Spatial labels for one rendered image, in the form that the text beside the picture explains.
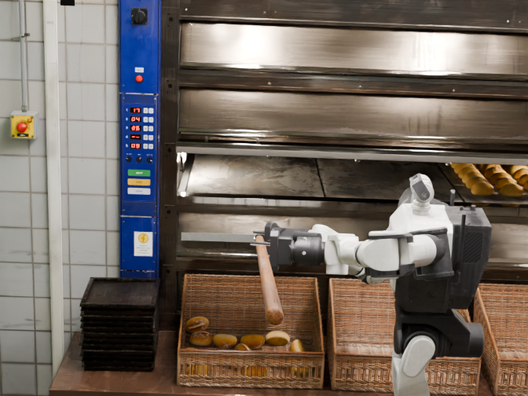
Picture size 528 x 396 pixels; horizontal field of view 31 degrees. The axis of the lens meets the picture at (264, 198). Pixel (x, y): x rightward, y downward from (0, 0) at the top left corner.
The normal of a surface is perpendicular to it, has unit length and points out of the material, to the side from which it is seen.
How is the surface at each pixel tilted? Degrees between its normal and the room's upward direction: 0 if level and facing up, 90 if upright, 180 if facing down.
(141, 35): 90
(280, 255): 76
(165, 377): 0
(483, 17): 90
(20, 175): 90
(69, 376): 0
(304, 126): 70
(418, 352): 90
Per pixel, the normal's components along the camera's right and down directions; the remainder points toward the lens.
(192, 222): 0.02, -0.06
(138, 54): 0.01, 0.28
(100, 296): 0.04, -0.96
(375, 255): -0.45, 0.00
